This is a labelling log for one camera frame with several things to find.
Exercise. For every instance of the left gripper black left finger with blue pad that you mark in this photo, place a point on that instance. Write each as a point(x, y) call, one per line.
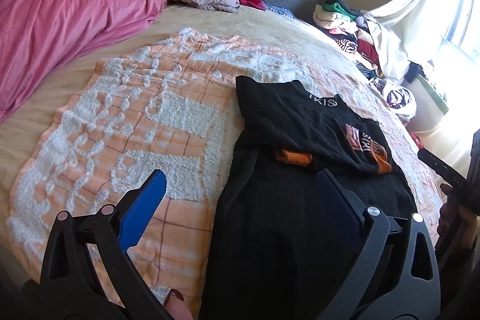
point(69, 286)

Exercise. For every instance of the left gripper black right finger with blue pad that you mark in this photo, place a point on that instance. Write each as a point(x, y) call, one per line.
point(395, 274)

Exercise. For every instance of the black sweater orange cuffs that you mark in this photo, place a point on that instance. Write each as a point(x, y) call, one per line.
point(275, 253)

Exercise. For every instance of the pile of mixed clothes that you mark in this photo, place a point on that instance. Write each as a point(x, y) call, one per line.
point(348, 28)

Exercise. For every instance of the operator right hand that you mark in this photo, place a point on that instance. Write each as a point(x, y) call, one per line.
point(469, 239)

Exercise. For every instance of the operator left hand thumb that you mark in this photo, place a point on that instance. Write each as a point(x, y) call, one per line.
point(175, 305)

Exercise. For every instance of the white patterned garment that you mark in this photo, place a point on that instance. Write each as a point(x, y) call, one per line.
point(398, 98)

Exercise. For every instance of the orange white tufted blanket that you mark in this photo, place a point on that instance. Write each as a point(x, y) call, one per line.
point(104, 122)

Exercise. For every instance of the cream curtain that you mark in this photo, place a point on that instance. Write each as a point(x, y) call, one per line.
point(432, 48)

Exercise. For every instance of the beige bed sheet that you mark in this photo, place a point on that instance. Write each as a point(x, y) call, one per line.
point(262, 23)

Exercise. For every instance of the pink duvet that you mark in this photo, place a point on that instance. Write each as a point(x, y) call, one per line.
point(40, 36)

